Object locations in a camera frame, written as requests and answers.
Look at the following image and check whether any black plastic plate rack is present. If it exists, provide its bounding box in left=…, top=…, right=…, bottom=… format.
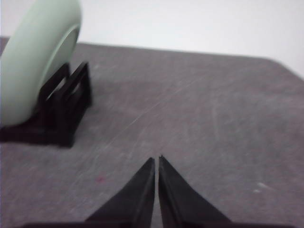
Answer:
left=0, top=62, right=92, bottom=147

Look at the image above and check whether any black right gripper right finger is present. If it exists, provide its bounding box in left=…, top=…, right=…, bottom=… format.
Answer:
left=158, top=155, right=231, bottom=228

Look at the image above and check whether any light green plate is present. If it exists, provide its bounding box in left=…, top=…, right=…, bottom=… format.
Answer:
left=0, top=0, right=81, bottom=127

